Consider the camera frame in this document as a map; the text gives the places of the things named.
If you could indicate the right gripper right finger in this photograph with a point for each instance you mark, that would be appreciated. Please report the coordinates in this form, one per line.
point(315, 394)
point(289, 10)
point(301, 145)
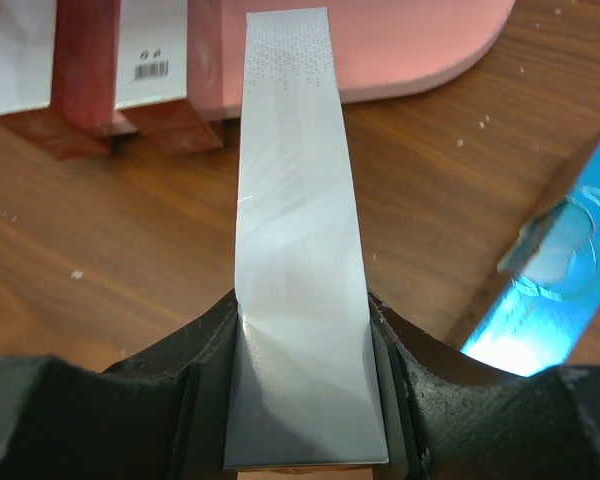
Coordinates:
point(448, 416)

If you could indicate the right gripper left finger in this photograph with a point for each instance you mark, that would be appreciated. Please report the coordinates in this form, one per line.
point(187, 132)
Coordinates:
point(158, 414)

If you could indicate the blue toothpaste box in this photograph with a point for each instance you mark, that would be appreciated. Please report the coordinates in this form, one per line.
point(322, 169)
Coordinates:
point(542, 294)

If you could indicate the pink three-tier shelf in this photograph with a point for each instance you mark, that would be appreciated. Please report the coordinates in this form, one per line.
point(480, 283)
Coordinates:
point(381, 49)

